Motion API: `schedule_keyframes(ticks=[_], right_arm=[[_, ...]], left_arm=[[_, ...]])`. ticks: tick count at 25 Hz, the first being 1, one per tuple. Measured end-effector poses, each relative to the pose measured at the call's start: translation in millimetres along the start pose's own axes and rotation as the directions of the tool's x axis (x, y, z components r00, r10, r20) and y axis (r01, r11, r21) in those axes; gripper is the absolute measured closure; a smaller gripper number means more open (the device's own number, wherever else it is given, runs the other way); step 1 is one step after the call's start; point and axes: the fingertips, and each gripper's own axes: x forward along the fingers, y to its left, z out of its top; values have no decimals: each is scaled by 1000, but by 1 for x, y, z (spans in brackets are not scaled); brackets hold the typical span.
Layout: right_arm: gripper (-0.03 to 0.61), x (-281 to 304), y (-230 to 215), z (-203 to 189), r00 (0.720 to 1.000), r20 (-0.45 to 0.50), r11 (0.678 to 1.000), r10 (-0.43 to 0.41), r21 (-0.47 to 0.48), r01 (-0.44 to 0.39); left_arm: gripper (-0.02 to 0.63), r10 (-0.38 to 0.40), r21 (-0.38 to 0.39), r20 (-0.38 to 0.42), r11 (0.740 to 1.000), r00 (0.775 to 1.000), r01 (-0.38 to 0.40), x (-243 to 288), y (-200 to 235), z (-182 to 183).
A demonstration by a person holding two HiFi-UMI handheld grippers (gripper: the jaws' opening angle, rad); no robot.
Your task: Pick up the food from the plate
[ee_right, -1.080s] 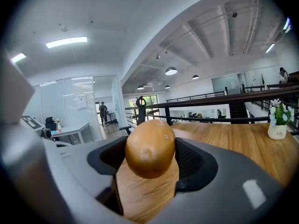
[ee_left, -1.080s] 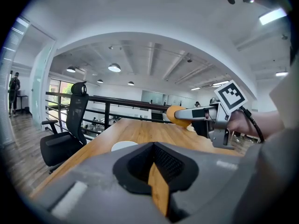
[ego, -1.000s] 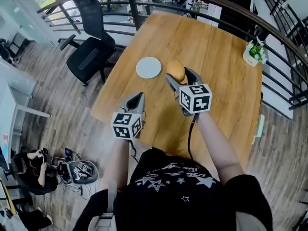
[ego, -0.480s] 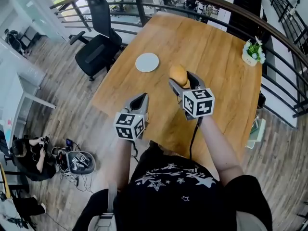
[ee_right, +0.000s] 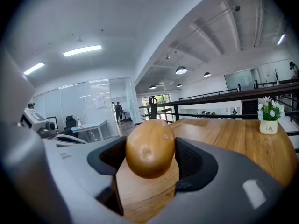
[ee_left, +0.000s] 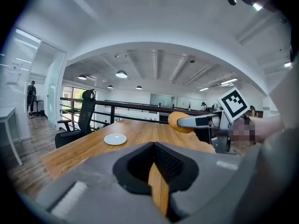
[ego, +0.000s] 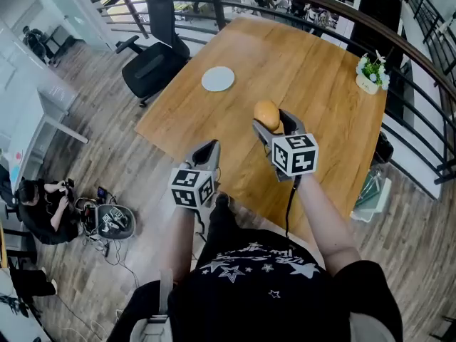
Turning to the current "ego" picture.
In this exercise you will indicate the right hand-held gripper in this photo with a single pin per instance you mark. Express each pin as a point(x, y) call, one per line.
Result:
point(295, 155)

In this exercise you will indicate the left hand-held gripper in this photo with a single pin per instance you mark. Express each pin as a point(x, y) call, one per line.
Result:
point(190, 189)

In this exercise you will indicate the white round plate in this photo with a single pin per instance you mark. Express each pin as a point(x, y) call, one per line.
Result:
point(218, 78)

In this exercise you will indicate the person's right forearm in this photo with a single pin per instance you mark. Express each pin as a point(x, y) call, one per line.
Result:
point(327, 219)

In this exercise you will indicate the person's left forearm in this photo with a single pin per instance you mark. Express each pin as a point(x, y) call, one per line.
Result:
point(181, 241)

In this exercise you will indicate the person's black trouser leg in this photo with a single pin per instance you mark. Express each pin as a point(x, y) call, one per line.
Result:
point(221, 216)

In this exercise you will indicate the spare hand-held gripper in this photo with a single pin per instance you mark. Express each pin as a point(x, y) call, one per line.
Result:
point(107, 221)
point(117, 216)

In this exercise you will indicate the grey open case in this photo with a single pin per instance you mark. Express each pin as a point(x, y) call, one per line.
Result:
point(124, 232)

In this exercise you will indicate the small black field monitor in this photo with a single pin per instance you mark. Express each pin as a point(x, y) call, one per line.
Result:
point(102, 192)

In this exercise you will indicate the black office chair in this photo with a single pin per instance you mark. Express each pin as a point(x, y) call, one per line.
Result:
point(153, 66)

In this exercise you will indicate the black bag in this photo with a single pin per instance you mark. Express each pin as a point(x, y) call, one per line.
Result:
point(383, 148)

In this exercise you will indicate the potted plant in white pot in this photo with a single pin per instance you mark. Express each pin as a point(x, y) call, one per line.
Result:
point(372, 73)

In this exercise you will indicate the green and white box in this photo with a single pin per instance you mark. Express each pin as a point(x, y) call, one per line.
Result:
point(372, 194)

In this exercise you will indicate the black equipment bundle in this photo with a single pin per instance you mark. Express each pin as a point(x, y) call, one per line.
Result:
point(87, 216)

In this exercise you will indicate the wooden table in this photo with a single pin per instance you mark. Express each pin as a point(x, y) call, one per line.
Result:
point(409, 70)

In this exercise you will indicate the person's black star-print shirt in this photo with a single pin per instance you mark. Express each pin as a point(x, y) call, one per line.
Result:
point(263, 294)

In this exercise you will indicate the white desk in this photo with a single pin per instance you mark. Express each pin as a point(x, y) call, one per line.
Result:
point(53, 119)

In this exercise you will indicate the black stool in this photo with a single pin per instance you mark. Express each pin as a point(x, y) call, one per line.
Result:
point(445, 330)

